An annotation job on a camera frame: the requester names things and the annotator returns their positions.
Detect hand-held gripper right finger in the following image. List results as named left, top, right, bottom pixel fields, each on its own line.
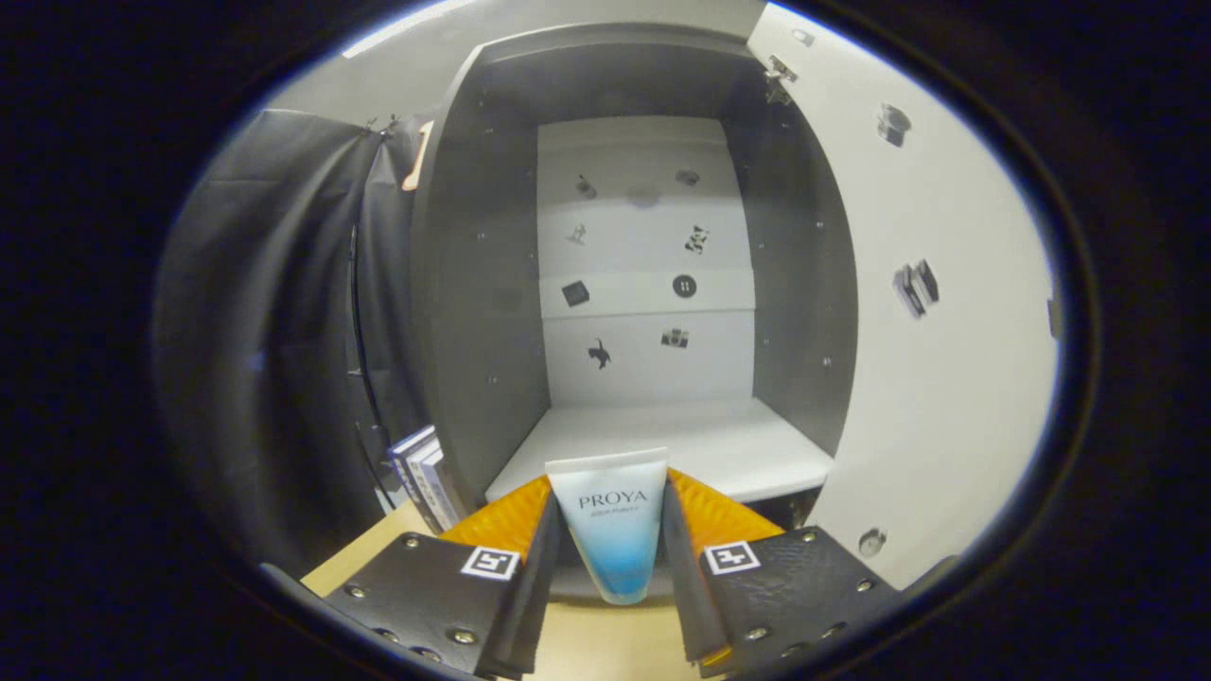
left=661, top=467, right=900, bottom=678

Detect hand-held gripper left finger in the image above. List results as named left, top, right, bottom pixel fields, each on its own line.
left=322, top=473, right=565, bottom=681

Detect white blue tube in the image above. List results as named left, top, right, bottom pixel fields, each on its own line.
left=545, top=446, right=671, bottom=607

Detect white cabinet shelf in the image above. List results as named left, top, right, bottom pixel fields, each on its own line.
left=483, top=396, right=836, bottom=505

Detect black backdrop cloth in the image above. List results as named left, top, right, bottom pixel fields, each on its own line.
left=151, top=108, right=438, bottom=580

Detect grey cabinet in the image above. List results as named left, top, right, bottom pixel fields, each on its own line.
left=408, top=23, right=858, bottom=533

